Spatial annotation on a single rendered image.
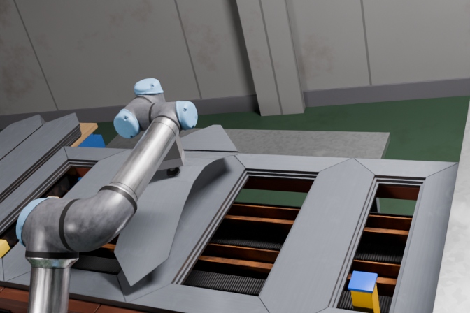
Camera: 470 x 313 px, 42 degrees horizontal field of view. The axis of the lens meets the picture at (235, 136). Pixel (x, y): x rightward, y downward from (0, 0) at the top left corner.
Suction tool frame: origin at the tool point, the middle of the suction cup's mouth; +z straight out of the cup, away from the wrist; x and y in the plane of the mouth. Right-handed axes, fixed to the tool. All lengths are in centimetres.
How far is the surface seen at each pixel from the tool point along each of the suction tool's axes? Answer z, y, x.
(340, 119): 99, -70, -194
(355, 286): 11, -45, 46
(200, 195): 15.6, -3.9, -10.1
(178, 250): 15.8, 1.6, 16.0
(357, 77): 81, -86, -213
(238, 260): 32.0, -13.3, 5.5
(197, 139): 21, 1, -59
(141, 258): 9.1, 9.8, 25.0
